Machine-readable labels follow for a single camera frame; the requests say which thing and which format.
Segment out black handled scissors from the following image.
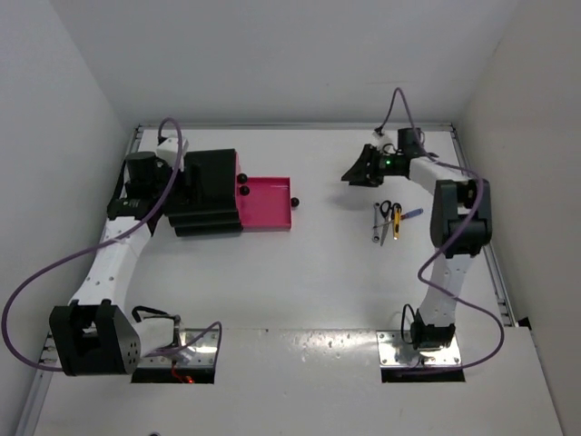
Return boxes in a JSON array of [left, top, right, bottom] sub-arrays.
[[379, 200, 394, 245]]

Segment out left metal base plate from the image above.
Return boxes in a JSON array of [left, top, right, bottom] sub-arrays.
[[137, 329, 220, 370]]

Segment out pink top drawer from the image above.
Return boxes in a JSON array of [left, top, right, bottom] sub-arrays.
[[235, 153, 295, 233]]

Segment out black drawer cabinet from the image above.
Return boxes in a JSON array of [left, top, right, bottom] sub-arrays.
[[164, 149, 242, 237]]

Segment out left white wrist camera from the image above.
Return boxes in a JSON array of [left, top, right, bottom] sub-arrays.
[[155, 136, 189, 171]]

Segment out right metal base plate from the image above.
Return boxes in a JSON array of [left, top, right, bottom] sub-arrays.
[[376, 331, 462, 370]]

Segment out silver ratchet wrench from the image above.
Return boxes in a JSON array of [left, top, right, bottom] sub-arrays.
[[372, 203, 380, 243]]

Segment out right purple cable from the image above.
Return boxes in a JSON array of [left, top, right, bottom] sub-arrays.
[[379, 87, 506, 374]]

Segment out metal base plate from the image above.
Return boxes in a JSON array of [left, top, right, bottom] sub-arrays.
[[137, 329, 220, 370], [376, 331, 462, 370]]

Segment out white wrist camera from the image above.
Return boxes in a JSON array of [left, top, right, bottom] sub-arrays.
[[373, 130, 396, 153], [155, 136, 189, 171]]

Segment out purple cable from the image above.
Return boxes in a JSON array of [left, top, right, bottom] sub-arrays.
[[2, 118, 222, 372], [379, 87, 506, 374]]

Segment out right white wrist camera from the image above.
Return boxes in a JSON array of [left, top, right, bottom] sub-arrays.
[[373, 130, 396, 153]]

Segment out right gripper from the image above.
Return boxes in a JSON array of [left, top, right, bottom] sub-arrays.
[[341, 144, 399, 188]]

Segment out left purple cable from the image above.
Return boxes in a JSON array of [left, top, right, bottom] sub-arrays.
[[2, 118, 222, 372]]

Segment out yellow utility knife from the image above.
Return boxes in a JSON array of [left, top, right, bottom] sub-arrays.
[[391, 203, 402, 240]]

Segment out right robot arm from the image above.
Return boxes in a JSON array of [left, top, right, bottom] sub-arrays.
[[341, 127, 492, 350]]

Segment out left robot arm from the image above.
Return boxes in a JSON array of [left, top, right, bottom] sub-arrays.
[[49, 152, 187, 376]]

